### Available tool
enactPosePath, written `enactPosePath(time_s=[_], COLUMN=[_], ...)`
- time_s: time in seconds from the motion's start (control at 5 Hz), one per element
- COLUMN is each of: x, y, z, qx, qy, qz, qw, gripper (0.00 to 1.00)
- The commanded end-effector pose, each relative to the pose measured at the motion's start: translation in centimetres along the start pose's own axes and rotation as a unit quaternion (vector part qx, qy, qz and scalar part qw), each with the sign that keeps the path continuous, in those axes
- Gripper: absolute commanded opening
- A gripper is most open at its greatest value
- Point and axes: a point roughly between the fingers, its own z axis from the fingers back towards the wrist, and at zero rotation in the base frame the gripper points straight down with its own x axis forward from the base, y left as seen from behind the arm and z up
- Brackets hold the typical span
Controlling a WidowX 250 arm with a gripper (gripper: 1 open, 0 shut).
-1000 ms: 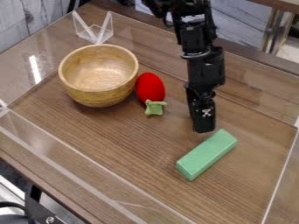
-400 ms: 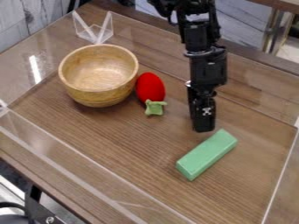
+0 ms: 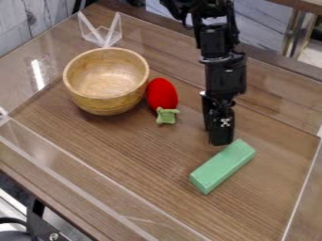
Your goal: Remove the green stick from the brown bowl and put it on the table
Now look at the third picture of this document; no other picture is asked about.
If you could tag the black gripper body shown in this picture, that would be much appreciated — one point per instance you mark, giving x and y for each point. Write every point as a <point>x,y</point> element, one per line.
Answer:
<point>225,79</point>

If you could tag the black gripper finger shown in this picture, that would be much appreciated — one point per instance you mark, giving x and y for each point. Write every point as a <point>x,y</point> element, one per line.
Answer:
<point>206,103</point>
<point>221,129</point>

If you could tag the green block stick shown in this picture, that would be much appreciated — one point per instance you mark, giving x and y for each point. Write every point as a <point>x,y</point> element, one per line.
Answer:
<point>221,166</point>

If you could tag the brown wooden bowl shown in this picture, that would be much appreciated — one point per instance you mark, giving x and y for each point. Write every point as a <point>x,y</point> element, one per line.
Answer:
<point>106,80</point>

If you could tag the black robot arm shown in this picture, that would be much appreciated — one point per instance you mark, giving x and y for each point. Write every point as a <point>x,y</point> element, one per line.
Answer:
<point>212,19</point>

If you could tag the red plush strawberry toy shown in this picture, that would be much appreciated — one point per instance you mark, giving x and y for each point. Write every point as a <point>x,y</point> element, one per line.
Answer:
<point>164,99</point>

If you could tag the metal table leg background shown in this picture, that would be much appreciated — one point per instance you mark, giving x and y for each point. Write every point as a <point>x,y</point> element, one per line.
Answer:
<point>299,33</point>

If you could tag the clear acrylic corner bracket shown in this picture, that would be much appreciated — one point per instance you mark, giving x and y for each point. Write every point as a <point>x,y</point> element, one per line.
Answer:
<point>102,36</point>

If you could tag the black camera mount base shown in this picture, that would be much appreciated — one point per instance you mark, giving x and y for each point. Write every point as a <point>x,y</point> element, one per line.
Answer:
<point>39,230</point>

